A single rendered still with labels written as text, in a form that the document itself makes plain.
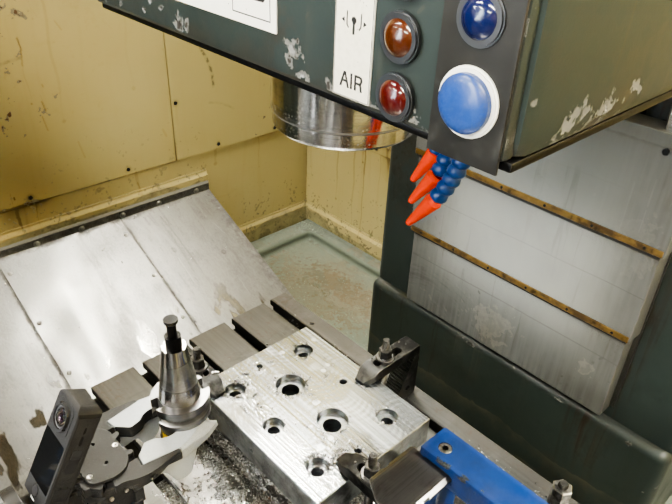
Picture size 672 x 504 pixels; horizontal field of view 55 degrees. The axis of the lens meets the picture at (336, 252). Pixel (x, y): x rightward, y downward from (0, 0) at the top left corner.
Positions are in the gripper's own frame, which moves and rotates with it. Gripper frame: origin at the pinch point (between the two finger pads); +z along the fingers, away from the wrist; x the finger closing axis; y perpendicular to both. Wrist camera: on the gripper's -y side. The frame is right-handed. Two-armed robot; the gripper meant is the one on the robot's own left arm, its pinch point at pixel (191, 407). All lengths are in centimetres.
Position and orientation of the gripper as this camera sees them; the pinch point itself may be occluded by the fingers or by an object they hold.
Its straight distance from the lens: 76.1
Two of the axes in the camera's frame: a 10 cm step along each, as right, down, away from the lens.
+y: -0.3, 8.4, 5.5
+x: 6.8, 4.2, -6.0
